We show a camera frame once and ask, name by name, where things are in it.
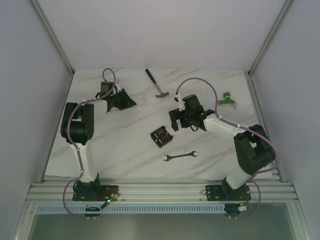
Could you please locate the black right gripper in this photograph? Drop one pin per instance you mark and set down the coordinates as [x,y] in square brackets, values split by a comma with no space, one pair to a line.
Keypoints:
[176,114]

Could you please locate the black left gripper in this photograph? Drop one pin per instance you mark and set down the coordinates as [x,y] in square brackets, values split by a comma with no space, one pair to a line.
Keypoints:
[117,100]

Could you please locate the black fuse box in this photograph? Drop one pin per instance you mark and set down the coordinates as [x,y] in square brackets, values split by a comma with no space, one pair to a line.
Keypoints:
[161,137]

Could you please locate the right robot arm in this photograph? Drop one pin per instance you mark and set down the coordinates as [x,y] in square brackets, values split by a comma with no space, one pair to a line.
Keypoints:
[252,147]

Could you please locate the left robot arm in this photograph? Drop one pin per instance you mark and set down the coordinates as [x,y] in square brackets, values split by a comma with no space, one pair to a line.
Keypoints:
[77,126]

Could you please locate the steel open-end wrench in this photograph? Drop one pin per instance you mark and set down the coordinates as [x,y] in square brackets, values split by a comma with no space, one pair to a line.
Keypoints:
[167,158]

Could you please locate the claw hammer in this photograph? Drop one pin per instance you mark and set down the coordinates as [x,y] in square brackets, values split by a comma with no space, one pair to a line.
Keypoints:
[161,93]

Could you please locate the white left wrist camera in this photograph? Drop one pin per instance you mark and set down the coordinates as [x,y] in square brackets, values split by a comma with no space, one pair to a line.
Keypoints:
[117,88]

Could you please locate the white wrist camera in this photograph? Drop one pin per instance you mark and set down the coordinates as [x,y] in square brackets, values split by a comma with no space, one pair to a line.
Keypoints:
[117,88]
[179,98]

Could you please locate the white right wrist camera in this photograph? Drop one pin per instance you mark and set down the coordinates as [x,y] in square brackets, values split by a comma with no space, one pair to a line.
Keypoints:
[179,98]

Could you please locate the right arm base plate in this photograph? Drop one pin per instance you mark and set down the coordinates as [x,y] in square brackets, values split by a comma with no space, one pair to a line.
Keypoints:
[223,193]

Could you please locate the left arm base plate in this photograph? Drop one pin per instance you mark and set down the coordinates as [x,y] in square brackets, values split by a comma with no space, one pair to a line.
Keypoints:
[94,194]

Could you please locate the aluminium frame rail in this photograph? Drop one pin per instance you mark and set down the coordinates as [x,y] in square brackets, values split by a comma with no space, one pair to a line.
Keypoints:
[52,36]

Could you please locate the slotted cable duct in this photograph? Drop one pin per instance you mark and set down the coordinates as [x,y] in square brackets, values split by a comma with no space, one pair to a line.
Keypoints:
[138,208]

